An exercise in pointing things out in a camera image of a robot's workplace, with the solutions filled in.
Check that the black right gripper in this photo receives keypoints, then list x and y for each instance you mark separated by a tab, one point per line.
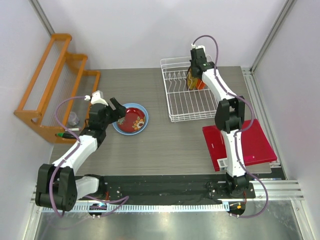
191	63

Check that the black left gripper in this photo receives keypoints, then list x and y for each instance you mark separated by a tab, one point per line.
117	113

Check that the yellow patterned plate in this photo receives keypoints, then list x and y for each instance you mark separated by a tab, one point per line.
191	81

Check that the red floral plate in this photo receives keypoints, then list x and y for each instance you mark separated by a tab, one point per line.
133	122

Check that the light blue plate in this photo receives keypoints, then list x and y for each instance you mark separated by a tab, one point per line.
132	105

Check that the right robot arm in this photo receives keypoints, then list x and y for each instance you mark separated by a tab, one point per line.
229	119

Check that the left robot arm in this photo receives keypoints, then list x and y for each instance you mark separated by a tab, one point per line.
57	187

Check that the orange wooden rack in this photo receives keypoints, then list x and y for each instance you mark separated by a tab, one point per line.
58	76

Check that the orange plate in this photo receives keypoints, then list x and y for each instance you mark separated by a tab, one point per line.
200	85

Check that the clear plastic cup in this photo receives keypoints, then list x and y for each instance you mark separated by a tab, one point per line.
73	119

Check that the white marker pen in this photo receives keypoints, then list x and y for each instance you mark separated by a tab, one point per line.
74	129

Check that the green marker pen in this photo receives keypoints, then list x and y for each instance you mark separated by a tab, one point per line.
66	135

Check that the red cutting board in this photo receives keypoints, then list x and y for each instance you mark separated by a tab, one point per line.
255	147

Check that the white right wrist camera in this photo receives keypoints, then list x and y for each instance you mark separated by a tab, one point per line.
194	46

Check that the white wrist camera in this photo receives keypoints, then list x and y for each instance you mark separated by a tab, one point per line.
194	46
97	97

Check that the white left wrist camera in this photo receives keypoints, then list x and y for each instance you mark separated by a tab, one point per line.
97	97

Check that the white wire dish rack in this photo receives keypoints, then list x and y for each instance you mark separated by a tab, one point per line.
183	103

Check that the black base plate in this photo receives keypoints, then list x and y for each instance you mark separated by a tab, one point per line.
172	190

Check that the grey wall conduit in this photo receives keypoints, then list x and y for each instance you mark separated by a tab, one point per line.
42	16

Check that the aluminium frame rail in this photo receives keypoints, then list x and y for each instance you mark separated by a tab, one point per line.
282	190

